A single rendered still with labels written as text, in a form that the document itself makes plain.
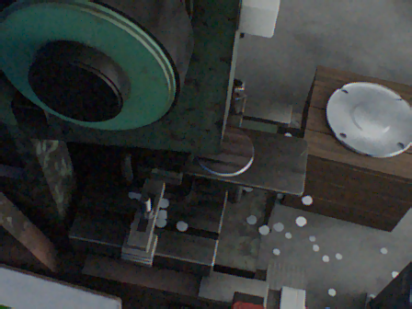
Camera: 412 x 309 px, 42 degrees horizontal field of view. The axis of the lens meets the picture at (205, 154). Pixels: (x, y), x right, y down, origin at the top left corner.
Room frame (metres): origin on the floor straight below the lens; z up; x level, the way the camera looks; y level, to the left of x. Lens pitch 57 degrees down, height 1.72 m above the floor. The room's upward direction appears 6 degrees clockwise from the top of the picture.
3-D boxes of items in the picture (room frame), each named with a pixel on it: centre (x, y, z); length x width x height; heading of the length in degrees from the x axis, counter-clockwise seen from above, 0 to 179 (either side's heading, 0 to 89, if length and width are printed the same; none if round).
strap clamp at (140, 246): (0.47, 0.11, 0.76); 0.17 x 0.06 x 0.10; 174
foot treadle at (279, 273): (0.62, -0.05, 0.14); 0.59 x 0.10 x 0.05; 84
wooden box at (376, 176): (1.08, -0.52, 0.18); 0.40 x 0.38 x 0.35; 80
